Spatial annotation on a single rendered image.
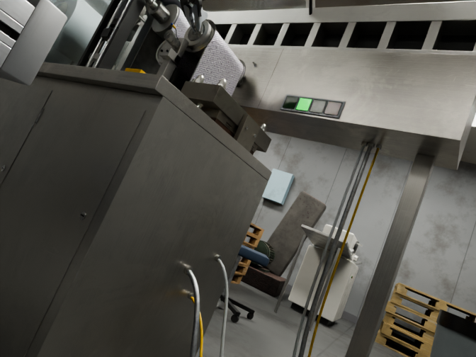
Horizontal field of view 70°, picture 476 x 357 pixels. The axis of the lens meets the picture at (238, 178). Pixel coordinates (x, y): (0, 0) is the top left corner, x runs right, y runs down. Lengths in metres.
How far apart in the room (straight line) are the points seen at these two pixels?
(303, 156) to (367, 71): 5.92
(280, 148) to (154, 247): 6.59
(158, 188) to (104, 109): 0.27
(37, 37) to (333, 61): 1.18
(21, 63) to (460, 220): 6.67
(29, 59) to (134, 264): 0.64
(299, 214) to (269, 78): 4.42
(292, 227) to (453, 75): 4.70
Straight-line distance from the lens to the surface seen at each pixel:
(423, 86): 1.32
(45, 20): 0.45
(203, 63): 1.33
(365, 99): 1.32
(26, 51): 0.44
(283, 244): 5.77
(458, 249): 6.73
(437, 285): 6.63
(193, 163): 0.98
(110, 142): 0.93
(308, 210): 5.79
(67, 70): 1.22
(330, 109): 1.33
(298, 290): 4.74
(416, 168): 1.36
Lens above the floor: 0.63
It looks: 8 degrees up
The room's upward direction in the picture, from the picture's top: 23 degrees clockwise
